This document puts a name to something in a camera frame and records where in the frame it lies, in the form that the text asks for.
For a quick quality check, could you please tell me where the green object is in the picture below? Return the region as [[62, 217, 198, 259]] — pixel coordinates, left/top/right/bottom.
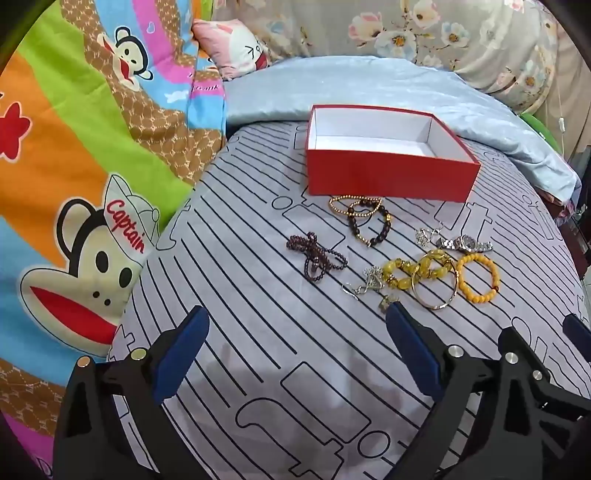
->
[[522, 113, 561, 153]]

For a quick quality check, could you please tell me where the thin gold bangle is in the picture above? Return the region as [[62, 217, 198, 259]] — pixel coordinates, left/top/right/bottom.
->
[[412, 258, 459, 311]]

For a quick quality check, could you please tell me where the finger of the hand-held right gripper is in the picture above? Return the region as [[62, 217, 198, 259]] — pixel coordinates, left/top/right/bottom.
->
[[562, 313, 591, 346], [529, 364, 591, 418]]

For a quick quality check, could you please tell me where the light blue pillow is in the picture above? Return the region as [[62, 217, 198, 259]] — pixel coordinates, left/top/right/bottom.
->
[[224, 55, 581, 204]]

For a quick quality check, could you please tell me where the grey floral bedding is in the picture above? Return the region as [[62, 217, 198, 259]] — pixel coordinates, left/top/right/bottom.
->
[[210, 0, 568, 114]]

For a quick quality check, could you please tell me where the cartoon monkey printed blanket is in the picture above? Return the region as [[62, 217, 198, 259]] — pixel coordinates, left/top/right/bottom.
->
[[0, 0, 229, 462]]

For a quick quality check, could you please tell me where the silver wristwatch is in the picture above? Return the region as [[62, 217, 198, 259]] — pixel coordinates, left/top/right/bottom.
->
[[436, 234, 494, 254]]

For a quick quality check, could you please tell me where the dark brown bead bracelet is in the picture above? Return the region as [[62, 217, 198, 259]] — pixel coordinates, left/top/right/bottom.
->
[[347, 198, 393, 248]]

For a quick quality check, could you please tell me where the chunky yellow amber bracelet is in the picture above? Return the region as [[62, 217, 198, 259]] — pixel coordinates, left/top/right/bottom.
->
[[381, 251, 455, 289]]

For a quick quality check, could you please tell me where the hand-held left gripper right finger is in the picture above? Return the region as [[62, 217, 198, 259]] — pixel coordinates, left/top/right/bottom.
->
[[385, 302, 575, 480]]

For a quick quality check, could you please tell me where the dark red bead strand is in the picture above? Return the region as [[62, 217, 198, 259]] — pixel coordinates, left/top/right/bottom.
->
[[286, 234, 349, 284]]

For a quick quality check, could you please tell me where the white cable with switch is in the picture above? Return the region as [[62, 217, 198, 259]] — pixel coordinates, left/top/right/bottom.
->
[[551, 69, 571, 158]]

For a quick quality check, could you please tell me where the pink cartoon pillow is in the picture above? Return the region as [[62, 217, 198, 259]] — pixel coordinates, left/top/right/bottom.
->
[[191, 19, 271, 81]]

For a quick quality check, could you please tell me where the red cardboard box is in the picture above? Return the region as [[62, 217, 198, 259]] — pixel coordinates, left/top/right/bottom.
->
[[305, 105, 482, 204]]

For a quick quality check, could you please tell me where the silver chain pendant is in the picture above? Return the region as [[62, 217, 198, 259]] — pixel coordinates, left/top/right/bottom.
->
[[414, 224, 446, 248], [342, 267, 387, 301]]

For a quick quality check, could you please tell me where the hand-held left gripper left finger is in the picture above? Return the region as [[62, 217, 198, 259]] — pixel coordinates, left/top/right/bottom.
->
[[52, 305, 211, 480]]

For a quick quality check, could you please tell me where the gold bead bracelet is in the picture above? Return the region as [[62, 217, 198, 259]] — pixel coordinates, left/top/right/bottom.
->
[[329, 195, 384, 219]]

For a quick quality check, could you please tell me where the grey striped bed sheet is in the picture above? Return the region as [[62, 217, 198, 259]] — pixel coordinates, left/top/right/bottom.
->
[[106, 121, 591, 480]]

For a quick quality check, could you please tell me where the yellow round bead bracelet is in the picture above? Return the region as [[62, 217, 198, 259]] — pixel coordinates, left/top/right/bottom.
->
[[455, 253, 500, 304]]

